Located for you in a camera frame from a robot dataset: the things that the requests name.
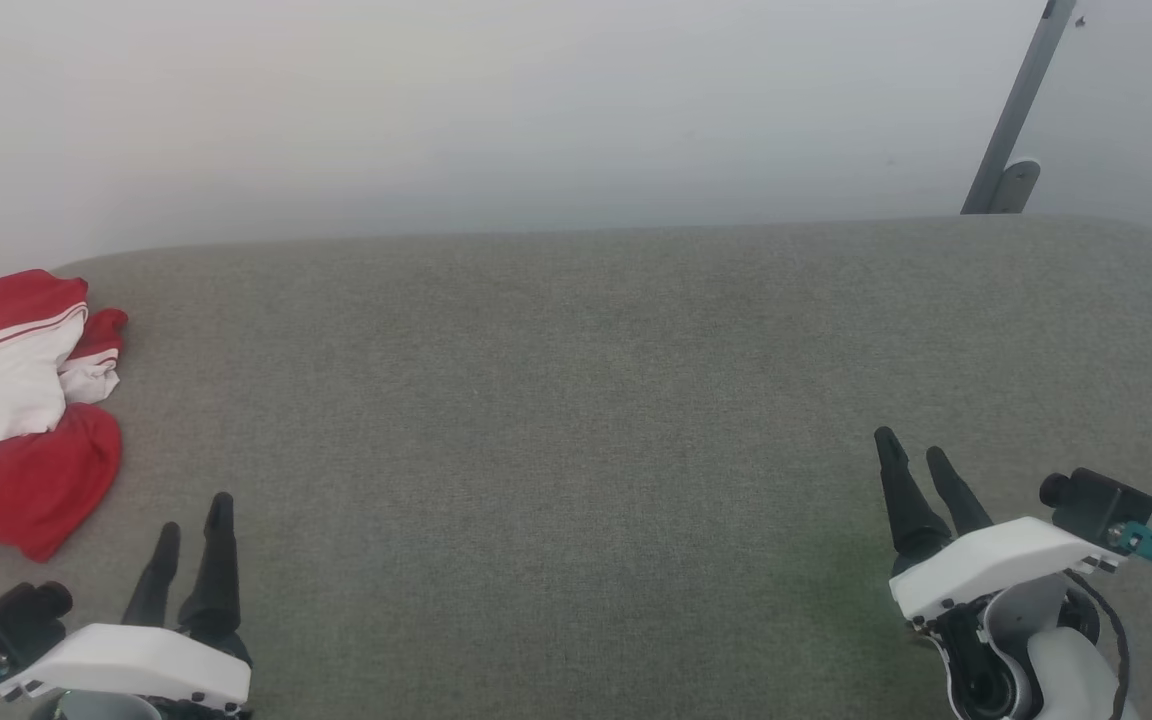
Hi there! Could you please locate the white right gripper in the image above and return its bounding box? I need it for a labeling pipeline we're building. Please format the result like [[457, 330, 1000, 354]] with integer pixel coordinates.
[[873, 427, 1127, 626]]

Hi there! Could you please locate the red white basketball jersey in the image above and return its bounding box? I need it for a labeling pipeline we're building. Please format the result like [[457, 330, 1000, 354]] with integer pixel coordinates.
[[0, 269, 129, 563]]

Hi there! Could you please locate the grey metal bar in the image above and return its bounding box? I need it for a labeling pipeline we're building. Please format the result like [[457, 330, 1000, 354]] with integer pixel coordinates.
[[961, 0, 1077, 215]]

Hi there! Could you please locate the grey rounded bracket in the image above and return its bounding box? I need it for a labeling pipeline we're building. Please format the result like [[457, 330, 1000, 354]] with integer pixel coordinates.
[[986, 158, 1042, 215]]

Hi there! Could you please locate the grey fabric sofa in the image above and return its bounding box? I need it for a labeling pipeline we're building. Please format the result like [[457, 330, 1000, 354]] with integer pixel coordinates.
[[0, 215, 1152, 720]]

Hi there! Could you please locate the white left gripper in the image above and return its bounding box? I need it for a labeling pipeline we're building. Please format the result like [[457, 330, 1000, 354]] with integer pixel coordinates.
[[0, 492, 252, 716]]

